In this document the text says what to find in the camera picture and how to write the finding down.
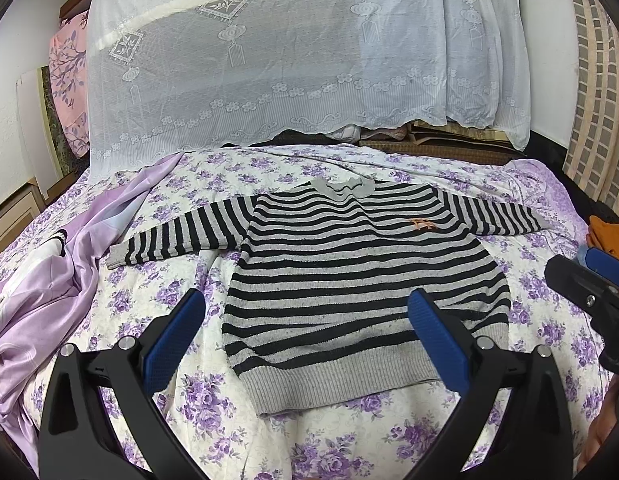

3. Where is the black grey striped sweater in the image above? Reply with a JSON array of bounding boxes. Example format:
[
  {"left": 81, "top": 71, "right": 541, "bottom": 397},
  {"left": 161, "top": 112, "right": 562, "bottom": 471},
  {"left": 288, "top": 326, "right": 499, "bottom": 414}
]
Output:
[{"left": 108, "top": 178, "right": 546, "bottom": 416}]

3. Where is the blue folded cloth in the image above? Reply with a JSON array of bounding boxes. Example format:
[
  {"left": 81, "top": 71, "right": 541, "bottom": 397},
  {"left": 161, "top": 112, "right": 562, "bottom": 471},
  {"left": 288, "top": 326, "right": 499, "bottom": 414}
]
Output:
[{"left": 575, "top": 245, "right": 589, "bottom": 268}]

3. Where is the orange folded cloth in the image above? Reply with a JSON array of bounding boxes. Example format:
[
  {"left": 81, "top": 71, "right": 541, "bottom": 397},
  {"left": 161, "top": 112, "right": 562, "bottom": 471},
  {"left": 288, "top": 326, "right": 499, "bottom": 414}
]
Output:
[{"left": 586, "top": 216, "right": 619, "bottom": 259}]

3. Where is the purple floral bed quilt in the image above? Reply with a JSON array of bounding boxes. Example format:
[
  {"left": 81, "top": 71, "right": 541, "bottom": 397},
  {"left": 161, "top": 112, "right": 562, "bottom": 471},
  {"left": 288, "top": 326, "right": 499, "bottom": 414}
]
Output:
[{"left": 0, "top": 145, "right": 614, "bottom": 479}]

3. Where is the beige checked curtain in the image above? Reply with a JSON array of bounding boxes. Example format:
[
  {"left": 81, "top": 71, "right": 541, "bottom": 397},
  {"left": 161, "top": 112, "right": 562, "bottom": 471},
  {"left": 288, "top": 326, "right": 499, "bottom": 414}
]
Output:
[{"left": 563, "top": 0, "right": 619, "bottom": 216}]

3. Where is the lilac satin sheet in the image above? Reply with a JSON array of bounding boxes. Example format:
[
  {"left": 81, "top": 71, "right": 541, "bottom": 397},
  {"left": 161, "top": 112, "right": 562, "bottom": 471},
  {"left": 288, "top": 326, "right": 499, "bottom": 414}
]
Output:
[{"left": 0, "top": 154, "right": 181, "bottom": 469}]

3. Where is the brown woven mat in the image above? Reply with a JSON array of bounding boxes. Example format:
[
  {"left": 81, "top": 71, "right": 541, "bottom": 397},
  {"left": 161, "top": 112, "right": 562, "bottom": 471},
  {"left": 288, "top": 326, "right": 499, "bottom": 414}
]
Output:
[{"left": 358, "top": 120, "right": 525, "bottom": 166}]

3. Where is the pink floral pillow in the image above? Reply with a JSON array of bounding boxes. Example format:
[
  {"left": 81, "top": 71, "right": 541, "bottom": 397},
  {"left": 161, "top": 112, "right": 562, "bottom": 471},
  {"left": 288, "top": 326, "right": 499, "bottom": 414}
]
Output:
[{"left": 48, "top": 11, "right": 89, "bottom": 158}]

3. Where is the white lace cover cloth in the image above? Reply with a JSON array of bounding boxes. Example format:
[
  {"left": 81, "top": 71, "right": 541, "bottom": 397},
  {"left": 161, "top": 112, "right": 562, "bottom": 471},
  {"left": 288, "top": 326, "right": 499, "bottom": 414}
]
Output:
[{"left": 86, "top": 0, "right": 531, "bottom": 180}]

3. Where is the framed picture against wall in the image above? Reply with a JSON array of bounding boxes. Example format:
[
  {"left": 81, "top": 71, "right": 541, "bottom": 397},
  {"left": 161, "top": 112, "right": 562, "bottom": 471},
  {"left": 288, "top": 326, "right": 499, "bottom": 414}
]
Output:
[{"left": 38, "top": 66, "right": 76, "bottom": 177}]

